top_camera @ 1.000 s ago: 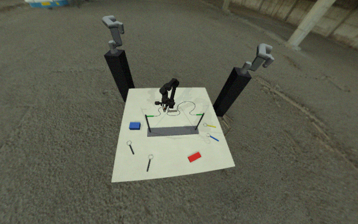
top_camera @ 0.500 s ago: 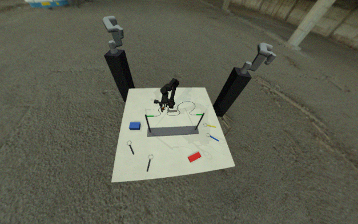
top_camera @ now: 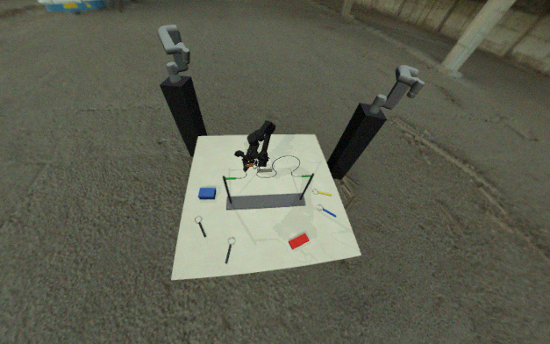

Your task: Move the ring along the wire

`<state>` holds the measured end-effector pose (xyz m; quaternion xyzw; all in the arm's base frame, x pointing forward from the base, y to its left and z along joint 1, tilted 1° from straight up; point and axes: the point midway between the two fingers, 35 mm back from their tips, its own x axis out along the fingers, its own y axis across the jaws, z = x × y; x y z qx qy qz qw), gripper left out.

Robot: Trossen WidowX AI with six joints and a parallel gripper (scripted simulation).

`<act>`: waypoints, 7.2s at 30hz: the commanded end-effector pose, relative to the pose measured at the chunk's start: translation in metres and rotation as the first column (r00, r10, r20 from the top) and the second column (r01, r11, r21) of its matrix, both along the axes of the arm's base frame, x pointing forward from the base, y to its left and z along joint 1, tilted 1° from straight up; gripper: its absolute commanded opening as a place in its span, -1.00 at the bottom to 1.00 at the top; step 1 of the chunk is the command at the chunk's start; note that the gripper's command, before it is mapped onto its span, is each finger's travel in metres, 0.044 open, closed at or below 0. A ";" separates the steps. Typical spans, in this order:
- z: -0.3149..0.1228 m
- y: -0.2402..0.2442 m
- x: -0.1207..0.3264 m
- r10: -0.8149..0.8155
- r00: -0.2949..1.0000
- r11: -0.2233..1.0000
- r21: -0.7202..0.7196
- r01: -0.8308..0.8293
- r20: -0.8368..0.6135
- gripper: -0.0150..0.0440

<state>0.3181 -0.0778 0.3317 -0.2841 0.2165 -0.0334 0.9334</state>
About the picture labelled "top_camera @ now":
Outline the red flat bar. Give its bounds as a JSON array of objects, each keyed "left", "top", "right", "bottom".
[{"left": 289, "top": 233, "right": 309, "bottom": 250}]

